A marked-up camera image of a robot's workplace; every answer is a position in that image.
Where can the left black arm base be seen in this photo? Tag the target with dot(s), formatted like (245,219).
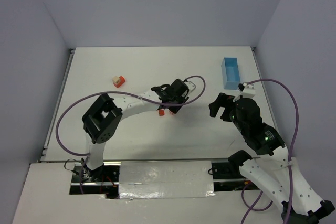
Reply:
(104,181)

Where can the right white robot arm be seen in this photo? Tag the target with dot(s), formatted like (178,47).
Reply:
(286,187)

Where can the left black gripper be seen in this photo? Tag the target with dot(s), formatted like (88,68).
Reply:
(170,103)

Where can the natural wood cube with windows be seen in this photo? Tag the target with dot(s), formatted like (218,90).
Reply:
(116,80)

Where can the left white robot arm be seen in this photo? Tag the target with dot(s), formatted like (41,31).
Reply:
(102,118)

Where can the silver foil tape sheet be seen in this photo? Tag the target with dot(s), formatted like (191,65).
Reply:
(166,180)

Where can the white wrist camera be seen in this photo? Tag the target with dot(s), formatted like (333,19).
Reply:
(190,88)
(246,91)

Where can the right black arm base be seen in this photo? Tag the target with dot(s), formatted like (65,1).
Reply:
(225,178)

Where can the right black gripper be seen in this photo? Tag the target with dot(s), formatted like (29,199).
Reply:
(227,106)

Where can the blue plastic box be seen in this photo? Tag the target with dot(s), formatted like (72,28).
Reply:
(230,73)

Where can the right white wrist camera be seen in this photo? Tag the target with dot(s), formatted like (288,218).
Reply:
(246,91)

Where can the red cube with window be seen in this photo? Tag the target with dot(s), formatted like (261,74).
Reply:
(118,84)

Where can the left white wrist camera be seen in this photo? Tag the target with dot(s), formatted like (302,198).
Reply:
(190,88)

